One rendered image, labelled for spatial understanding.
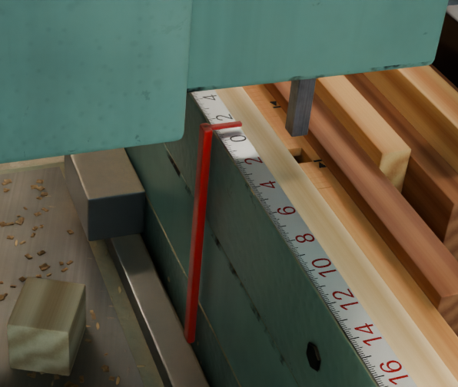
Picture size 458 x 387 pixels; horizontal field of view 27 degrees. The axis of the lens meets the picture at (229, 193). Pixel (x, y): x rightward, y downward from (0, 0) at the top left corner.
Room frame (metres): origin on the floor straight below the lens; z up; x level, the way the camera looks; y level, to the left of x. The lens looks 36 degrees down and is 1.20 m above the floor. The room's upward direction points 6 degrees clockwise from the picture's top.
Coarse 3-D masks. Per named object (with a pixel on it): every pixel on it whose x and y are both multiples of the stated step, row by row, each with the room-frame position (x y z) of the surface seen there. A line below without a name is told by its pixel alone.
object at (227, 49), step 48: (192, 0) 0.35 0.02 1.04; (240, 0) 0.36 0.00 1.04; (288, 0) 0.36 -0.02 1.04; (336, 0) 0.37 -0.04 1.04; (384, 0) 0.38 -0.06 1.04; (432, 0) 0.39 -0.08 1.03; (192, 48) 0.35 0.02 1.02; (240, 48) 0.36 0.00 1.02; (288, 48) 0.37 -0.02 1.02; (336, 48) 0.37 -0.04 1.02; (384, 48) 0.38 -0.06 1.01; (432, 48) 0.40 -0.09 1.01
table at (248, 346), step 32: (160, 160) 0.47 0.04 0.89; (160, 192) 0.46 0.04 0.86; (224, 256) 0.37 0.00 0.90; (224, 288) 0.36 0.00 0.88; (224, 320) 0.36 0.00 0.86; (256, 320) 0.32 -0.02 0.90; (224, 352) 0.35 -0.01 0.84; (256, 352) 0.32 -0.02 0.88; (256, 384) 0.32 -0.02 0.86; (288, 384) 0.29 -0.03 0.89
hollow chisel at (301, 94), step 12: (300, 84) 0.40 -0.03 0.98; (312, 84) 0.41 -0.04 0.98; (300, 96) 0.40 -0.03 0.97; (312, 96) 0.41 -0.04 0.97; (288, 108) 0.41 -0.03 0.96; (300, 108) 0.40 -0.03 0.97; (288, 120) 0.41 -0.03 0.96; (300, 120) 0.40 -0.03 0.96; (288, 132) 0.41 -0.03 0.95; (300, 132) 0.40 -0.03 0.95
